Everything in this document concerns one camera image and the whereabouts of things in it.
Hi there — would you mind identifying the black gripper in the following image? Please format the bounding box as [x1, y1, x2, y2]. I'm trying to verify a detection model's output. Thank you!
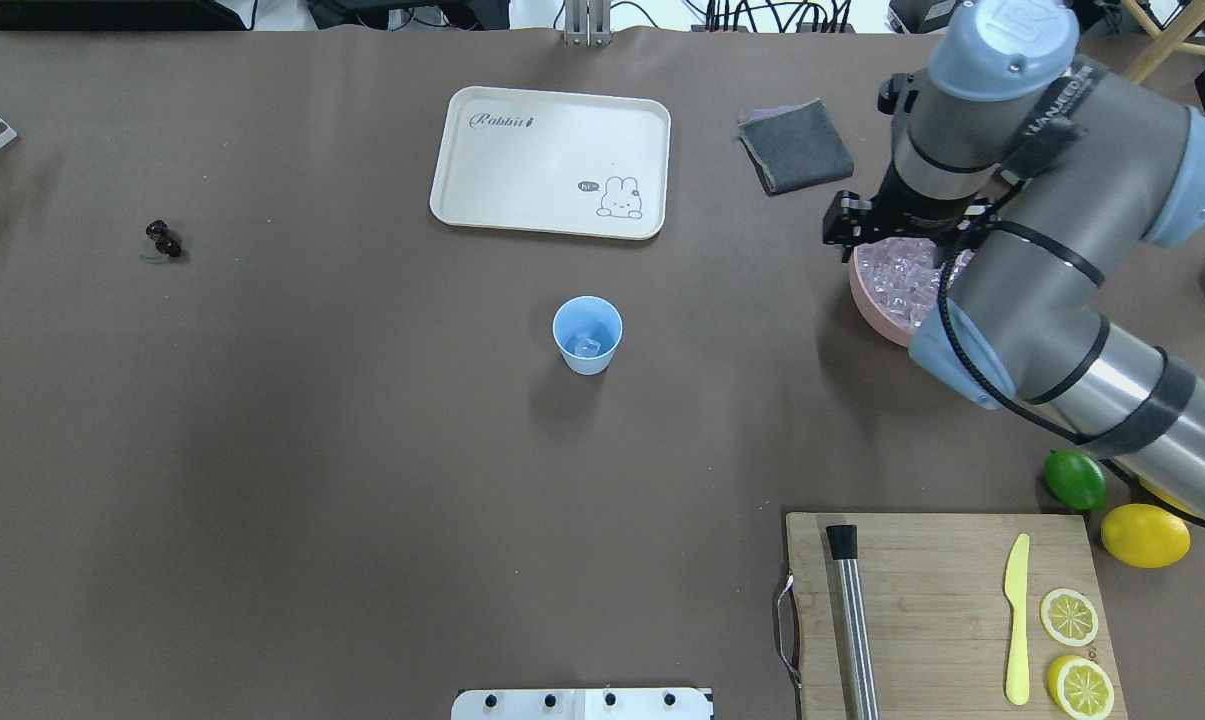
[868, 165, 989, 243]

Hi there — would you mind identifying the clear ice cube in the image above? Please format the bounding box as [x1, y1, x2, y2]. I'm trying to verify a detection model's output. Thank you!
[570, 334, 603, 359]

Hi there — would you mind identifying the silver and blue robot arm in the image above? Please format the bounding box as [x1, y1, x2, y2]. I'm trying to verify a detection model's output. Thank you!
[872, 1, 1205, 521]

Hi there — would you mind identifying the pink bowl of ice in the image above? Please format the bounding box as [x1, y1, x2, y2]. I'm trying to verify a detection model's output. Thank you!
[848, 237, 945, 348]

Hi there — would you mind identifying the wooden cup tree stand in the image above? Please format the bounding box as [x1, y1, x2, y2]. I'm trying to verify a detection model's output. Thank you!
[1119, 1, 1205, 85]

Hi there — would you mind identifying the light blue plastic cup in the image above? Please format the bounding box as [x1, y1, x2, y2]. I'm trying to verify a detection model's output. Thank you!
[551, 296, 624, 374]

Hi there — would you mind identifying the grey folded cloth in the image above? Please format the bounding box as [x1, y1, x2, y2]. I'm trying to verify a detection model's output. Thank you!
[737, 98, 856, 195]

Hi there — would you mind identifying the green lime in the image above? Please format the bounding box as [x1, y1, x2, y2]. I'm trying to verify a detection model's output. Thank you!
[1044, 448, 1109, 512]

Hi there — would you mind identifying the cream rabbit tray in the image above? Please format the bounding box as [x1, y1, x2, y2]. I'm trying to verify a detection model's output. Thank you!
[429, 85, 672, 241]

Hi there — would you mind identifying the yellow lemon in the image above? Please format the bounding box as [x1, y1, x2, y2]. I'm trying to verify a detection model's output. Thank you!
[1138, 478, 1195, 518]
[1100, 503, 1191, 569]

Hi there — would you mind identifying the yellow plastic knife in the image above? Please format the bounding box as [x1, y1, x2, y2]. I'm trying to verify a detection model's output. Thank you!
[1003, 533, 1031, 707]

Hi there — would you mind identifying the wooden cutting board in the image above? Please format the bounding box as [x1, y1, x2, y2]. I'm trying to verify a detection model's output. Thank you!
[784, 512, 1104, 719]

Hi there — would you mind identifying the lemon slice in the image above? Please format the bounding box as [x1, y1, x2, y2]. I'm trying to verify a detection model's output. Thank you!
[1046, 655, 1117, 719]
[1038, 588, 1101, 648]

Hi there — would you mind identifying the steel rod with black tip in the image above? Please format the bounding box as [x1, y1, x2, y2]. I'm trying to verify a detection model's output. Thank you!
[825, 523, 881, 719]

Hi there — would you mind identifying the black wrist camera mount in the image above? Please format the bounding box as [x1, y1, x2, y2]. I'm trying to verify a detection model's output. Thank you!
[821, 190, 884, 264]

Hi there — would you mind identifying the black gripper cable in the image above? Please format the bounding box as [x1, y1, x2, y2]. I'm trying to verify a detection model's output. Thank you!
[937, 205, 1205, 531]

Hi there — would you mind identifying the aluminium frame post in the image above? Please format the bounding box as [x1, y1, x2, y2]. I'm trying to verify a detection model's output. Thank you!
[562, 0, 615, 47]

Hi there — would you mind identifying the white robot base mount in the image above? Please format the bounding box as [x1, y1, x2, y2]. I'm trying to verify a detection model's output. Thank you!
[449, 687, 716, 719]

